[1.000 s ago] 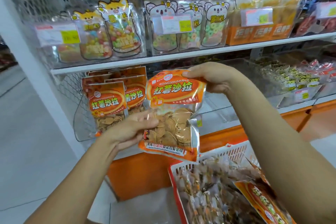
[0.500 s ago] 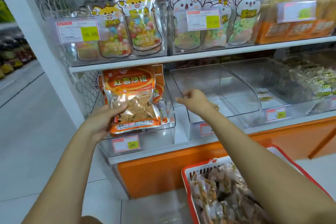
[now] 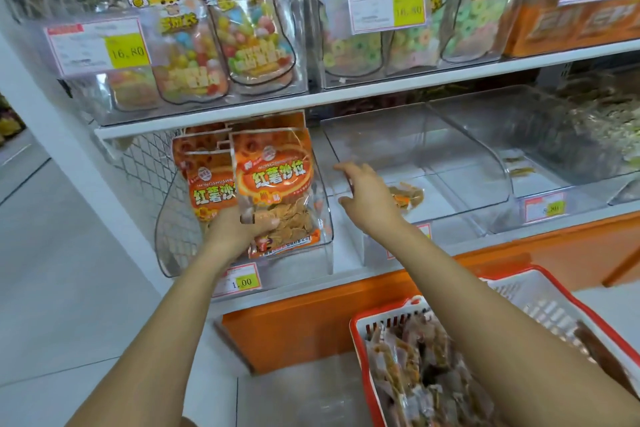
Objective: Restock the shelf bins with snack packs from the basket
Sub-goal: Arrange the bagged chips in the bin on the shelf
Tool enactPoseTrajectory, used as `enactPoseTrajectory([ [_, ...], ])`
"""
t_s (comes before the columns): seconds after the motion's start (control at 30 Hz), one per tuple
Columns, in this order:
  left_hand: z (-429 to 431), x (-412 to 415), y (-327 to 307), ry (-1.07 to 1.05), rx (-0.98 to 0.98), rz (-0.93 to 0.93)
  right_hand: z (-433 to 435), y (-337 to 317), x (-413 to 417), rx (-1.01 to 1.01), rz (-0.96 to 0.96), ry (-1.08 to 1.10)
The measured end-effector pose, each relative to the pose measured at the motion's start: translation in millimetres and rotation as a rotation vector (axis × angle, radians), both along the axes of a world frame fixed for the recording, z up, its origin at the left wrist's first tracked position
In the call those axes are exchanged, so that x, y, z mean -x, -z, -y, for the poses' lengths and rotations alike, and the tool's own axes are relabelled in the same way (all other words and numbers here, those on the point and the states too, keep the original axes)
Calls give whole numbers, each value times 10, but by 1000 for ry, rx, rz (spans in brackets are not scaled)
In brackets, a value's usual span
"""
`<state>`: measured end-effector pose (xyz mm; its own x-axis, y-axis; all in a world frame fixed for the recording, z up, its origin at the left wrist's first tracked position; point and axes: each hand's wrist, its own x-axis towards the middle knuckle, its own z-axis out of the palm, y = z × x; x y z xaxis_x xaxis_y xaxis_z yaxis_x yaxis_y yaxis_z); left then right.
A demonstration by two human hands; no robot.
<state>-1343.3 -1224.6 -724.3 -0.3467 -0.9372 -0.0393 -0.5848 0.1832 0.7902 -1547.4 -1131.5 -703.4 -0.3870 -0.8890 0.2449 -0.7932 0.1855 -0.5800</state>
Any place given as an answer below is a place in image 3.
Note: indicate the person's right hand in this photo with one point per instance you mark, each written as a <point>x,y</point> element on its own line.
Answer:
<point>375,209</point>

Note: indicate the person's left hand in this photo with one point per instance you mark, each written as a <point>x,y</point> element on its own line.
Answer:
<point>235,237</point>

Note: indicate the white snack shelf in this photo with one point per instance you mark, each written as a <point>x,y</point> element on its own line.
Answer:
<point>400,88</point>

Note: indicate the white red-rimmed shopping basket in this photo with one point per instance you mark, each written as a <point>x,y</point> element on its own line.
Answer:
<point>360,372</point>

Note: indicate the pile of small brown snacks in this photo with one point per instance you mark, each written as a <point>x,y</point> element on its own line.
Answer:
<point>420,382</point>

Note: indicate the person's right forearm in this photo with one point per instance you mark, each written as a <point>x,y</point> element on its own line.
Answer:
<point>490,332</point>

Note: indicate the person's left forearm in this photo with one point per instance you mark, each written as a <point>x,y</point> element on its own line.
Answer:
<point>150,362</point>

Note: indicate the small orange wrapped snack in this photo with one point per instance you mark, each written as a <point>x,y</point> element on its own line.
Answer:
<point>408,197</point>

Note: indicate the orange shelf base panel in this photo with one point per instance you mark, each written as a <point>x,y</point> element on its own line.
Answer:
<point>290,317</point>

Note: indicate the small yellow wrapped snack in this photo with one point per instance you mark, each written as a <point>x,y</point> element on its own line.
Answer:
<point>518,171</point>

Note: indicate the orange label snack bag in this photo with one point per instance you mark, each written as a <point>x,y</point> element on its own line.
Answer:
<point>545,31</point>
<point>610,21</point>

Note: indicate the background goods shelf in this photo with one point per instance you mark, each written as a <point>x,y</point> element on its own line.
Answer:
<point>10,121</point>

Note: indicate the yellow hamster snack packets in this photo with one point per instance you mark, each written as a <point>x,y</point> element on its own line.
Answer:
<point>615,126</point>

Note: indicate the yellow cat candy bag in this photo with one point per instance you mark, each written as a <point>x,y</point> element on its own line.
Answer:
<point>250,41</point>
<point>185,66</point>
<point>135,89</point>

